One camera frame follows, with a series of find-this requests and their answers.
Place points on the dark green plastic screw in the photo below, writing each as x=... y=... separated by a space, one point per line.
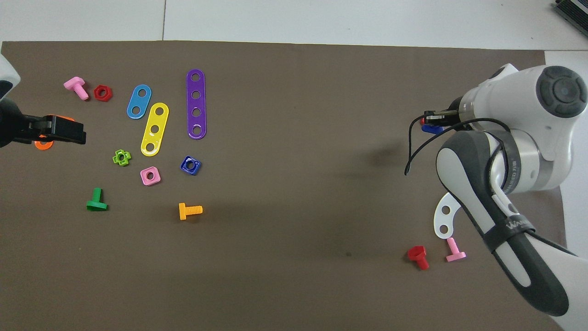
x=97 y=202

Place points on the white curved five-hole plate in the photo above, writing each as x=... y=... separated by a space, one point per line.
x=440 y=219

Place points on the orange three-hole plastic plate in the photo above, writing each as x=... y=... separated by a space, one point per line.
x=43 y=145

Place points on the blue two-hole plastic strip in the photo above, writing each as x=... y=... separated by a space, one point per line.
x=139 y=101

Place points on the red plastic screw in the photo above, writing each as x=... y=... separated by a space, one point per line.
x=418 y=256

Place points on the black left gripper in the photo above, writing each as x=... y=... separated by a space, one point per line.
x=18 y=128

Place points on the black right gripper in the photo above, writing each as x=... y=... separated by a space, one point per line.
x=455 y=112

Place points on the yellow three-hole plastic strip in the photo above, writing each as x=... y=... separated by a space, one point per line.
x=157 y=120

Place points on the blue plastic screw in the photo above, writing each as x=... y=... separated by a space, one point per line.
x=432 y=129

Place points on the blue square plastic nut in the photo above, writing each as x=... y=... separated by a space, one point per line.
x=184 y=166

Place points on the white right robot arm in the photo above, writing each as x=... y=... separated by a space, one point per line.
x=528 y=115

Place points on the brown table mat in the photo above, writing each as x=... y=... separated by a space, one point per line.
x=298 y=239

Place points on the purple four-hole plastic strip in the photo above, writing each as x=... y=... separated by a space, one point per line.
x=196 y=104

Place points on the orange plastic screw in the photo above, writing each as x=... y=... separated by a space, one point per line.
x=189 y=211

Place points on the light green cross nut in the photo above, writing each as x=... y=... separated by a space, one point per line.
x=115 y=158

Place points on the pink square plastic nut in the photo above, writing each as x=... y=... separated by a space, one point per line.
x=144 y=177

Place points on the dark ribbed metal device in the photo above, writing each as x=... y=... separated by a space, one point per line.
x=574 y=11

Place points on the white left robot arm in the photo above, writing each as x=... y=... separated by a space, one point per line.
x=7 y=76

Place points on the pink plastic screw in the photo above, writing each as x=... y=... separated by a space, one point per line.
x=455 y=251
x=76 y=86

